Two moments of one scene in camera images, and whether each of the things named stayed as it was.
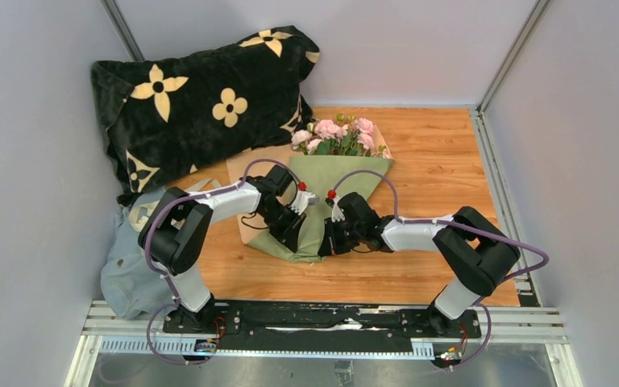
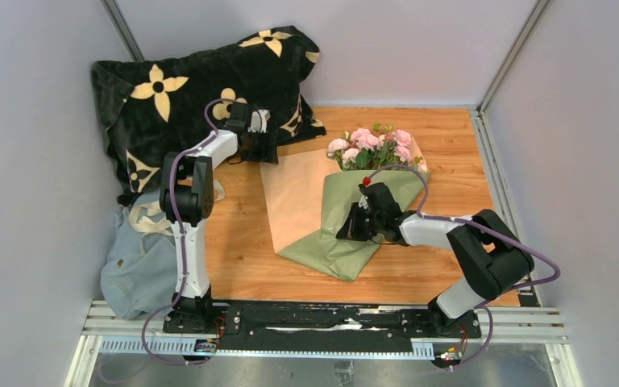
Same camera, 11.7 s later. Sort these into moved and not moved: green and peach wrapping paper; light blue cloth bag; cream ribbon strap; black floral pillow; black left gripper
Moved: green and peach wrapping paper; black left gripper
Not moved: light blue cloth bag; cream ribbon strap; black floral pillow
